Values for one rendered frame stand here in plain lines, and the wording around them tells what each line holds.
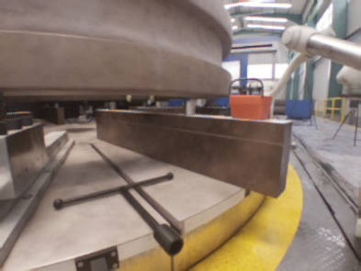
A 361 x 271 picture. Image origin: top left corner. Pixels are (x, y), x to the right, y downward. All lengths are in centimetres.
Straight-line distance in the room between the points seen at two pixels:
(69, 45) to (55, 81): 19
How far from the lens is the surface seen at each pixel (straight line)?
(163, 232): 69
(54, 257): 76
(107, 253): 72
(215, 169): 118
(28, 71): 114
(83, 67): 112
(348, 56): 111
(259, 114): 101
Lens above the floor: 78
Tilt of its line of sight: 10 degrees down
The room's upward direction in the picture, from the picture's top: straight up
